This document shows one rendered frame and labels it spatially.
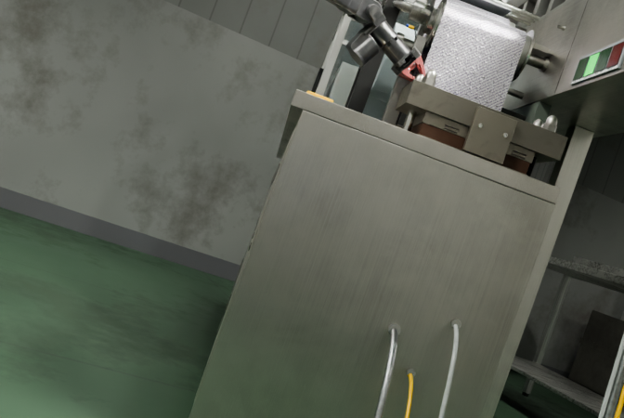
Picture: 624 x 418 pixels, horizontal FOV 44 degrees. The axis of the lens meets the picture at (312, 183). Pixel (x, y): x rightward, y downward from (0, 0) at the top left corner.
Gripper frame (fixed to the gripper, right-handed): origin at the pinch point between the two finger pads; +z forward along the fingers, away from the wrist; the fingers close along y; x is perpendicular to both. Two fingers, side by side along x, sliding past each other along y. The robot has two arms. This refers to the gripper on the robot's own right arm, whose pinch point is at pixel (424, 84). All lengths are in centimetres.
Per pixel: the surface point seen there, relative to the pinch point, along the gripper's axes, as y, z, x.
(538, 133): 20.0, 26.1, 8.4
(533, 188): 26.1, 33.9, -2.7
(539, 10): -39, 7, 54
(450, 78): 0.3, 3.3, 6.2
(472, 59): 0.3, 3.2, 13.9
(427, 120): 19.0, 6.4, -9.9
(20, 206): -288, -97, -174
